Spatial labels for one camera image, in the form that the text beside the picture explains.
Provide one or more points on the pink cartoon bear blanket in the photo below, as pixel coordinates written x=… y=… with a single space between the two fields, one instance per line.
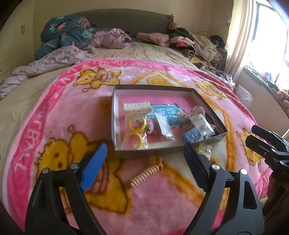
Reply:
x=56 y=113

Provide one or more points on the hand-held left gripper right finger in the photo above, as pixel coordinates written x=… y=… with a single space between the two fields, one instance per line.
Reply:
x=196 y=162

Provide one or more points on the clear plastic bag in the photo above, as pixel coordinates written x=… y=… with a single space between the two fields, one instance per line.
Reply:
x=245 y=95

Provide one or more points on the dark brown hair comb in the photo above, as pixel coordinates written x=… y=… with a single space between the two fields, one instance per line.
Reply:
x=213 y=119

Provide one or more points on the white hair claw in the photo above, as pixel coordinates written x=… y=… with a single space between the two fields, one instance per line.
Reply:
x=135 y=107

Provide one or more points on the lilac grey cloth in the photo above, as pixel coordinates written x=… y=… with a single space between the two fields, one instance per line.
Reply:
x=49 y=59

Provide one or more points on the pink knit sweater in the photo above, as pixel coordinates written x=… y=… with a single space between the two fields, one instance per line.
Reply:
x=153 y=38

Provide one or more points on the dark floral quilt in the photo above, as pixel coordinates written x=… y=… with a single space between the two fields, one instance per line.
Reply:
x=65 y=31

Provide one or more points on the white earrings packet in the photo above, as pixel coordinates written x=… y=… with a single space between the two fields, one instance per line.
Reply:
x=203 y=126

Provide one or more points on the cream wardrobe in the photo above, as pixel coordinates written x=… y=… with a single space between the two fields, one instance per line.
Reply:
x=13 y=45

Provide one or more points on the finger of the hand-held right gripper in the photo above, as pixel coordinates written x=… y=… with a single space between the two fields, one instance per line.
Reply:
x=259 y=144
x=268 y=135

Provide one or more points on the windowsill clutter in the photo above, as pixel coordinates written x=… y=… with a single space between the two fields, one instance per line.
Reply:
x=271 y=79

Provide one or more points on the pink fuzzy hair clip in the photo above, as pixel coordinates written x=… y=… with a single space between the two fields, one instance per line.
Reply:
x=150 y=126

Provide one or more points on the clear plastic packet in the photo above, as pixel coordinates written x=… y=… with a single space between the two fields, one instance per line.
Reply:
x=164 y=126

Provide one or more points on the grey headboard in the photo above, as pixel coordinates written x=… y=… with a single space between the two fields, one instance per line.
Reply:
x=126 y=20

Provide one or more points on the shallow cardboard box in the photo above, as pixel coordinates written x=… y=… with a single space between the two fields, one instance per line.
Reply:
x=126 y=99

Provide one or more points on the spotted lace hair bow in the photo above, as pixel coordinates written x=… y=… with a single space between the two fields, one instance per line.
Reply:
x=192 y=114

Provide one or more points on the purple garment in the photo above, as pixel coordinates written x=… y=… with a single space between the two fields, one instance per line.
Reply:
x=108 y=38

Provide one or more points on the pile of clothes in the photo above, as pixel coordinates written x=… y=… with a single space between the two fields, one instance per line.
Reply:
x=198 y=47

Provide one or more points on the cream curtain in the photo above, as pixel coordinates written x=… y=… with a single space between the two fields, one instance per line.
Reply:
x=239 y=34

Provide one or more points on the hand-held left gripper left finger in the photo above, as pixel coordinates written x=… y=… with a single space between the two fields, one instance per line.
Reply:
x=94 y=167

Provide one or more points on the yellow rings packet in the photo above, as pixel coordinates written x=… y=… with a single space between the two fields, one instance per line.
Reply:
x=134 y=133

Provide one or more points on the window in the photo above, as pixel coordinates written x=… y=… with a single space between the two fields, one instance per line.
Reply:
x=271 y=34

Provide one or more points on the pale yellow hair claw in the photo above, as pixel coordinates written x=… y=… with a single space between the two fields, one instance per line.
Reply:
x=204 y=150

